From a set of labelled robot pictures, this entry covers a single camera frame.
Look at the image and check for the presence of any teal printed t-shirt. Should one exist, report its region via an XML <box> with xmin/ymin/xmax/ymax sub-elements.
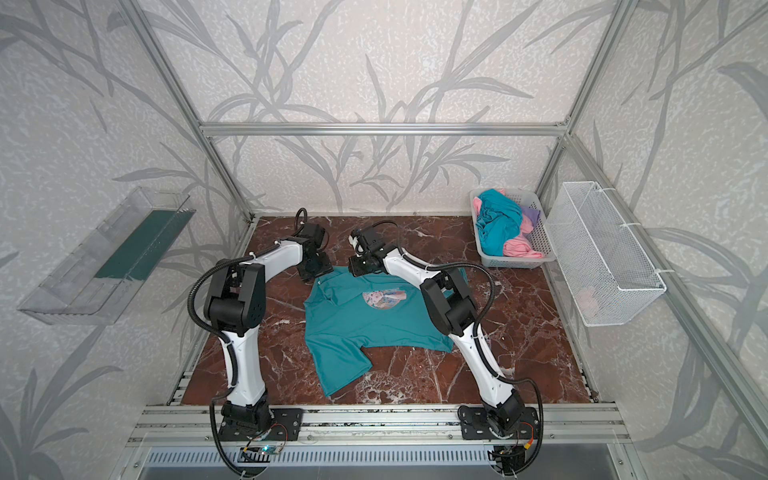
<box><xmin>304</xmin><ymin>267</ymin><xmax>453</xmax><ymax>396</ymax></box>

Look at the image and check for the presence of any white plastic laundry basket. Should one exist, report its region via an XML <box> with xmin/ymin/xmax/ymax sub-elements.
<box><xmin>469</xmin><ymin>188</ymin><xmax>555</xmax><ymax>269</ymax></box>

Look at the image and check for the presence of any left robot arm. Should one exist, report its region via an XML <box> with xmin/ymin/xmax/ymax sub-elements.
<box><xmin>203</xmin><ymin>221</ymin><xmax>333</xmax><ymax>431</ymax></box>

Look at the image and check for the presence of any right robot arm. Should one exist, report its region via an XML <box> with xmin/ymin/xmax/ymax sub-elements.
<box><xmin>349</xmin><ymin>222</ymin><xmax>526</xmax><ymax>438</ymax></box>

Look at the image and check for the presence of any teal t-shirt in basket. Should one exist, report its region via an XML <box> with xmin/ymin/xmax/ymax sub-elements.
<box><xmin>475</xmin><ymin>189</ymin><xmax>523</xmax><ymax>257</ymax></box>

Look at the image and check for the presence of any pink t-shirt in basket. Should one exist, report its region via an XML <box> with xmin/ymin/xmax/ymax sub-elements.
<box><xmin>472</xmin><ymin>195</ymin><xmax>544</xmax><ymax>259</ymax></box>

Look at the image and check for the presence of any purple t-shirt in basket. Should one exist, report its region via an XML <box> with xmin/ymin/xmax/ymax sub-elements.
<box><xmin>521</xmin><ymin>206</ymin><xmax>541</xmax><ymax>228</ymax></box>

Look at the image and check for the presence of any green circuit board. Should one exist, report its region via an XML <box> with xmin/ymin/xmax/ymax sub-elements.
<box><xmin>241</xmin><ymin>444</ymin><xmax>285</xmax><ymax>459</ymax></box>

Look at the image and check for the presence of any left black corrugated cable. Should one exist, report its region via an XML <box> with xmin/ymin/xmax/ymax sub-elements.
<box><xmin>187</xmin><ymin>207</ymin><xmax>310</xmax><ymax>400</ymax></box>

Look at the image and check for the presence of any black corrugated cable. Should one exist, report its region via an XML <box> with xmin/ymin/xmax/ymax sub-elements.
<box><xmin>187</xmin><ymin>207</ymin><xmax>310</xmax><ymax>400</ymax></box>
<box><xmin>365</xmin><ymin>220</ymin><xmax>546</xmax><ymax>457</ymax></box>

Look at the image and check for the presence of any right black corrugated cable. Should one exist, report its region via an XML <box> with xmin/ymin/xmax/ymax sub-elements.
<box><xmin>365</xmin><ymin>220</ymin><xmax>546</xmax><ymax>457</ymax></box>

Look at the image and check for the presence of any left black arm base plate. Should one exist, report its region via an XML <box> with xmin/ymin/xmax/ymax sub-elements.
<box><xmin>218</xmin><ymin>406</ymin><xmax>304</xmax><ymax>442</ymax></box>

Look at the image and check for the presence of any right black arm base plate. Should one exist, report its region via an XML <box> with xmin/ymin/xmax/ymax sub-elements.
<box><xmin>458</xmin><ymin>405</ymin><xmax>541</xmax><ymax>443</ymax></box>

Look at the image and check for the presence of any pink item in wire basket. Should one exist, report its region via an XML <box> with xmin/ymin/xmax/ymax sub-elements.
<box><xmin>575</xmin><ymin>286</ymin><xmax>600</xmax><ymax>319</ymax></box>

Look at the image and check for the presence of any aluminium frame crossbar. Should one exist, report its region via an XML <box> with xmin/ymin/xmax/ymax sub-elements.
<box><xmin>200</xmin><ymin>122</ymin><xmax>566</xmax><ymax>137</ymax></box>

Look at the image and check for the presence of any clear plastic wall tray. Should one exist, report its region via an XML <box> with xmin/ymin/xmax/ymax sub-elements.
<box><xmin>18</xmin><ymin>187</ymin><xmax>195</xmax><ymax>326</ymax></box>

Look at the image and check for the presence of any aluminium front rail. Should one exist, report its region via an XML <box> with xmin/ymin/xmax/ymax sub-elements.
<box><xmin>126</xmin><ymin>403</ymin><xmax>631</xmax><ymax>447</ymax></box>

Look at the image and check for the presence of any slotted white cable duct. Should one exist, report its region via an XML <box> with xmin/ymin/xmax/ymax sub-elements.
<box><xmin>144</xmin><ymin>446</ymin><xmax>492</xmax><ymax>468</ymax></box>

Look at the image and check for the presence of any white wire mesh basket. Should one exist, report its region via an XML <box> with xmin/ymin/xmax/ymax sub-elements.
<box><xmin>545</xmin><ymin>181</ymin><xmax>667</xmax><ymax>327</ymax></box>

